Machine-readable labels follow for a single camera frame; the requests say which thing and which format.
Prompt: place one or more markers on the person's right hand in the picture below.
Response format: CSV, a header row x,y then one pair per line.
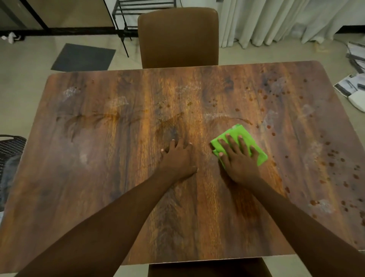
x,y
242,168

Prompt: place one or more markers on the person's left hand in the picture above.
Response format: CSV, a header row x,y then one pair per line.
x,y
178,162

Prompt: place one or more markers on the green cleaning cloth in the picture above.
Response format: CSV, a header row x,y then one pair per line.
x,y
236,129

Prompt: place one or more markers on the black plastic basket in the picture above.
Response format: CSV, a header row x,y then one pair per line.
x,y
11,148

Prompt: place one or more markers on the person's left forearm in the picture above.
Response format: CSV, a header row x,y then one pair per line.
x,y
94,237

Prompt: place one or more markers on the person's right forearm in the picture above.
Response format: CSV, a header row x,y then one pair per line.
x,y
313,228

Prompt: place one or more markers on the wooden table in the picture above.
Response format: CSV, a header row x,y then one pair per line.
x,y
114,157

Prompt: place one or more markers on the brown upholstered chair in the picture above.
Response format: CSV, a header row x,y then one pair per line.
x,y
178,37
208,268

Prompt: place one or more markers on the black metal rack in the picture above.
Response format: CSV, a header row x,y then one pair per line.
x,y
124,47

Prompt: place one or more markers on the scattered papers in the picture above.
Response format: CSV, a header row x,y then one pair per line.
x,y
346,85

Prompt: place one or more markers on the white flat box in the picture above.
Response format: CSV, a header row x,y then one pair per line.
x,y
358,101

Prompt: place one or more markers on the dark grey floor mat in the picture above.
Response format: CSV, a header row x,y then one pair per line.
x,y
83,57

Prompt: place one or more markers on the white curtain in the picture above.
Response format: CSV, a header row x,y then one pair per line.
x,y
271,20

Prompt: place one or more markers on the black framed glass door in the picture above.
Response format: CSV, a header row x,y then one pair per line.
x,y
71,12

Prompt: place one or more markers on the white power plug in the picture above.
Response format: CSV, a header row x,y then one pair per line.
x,y
12,37

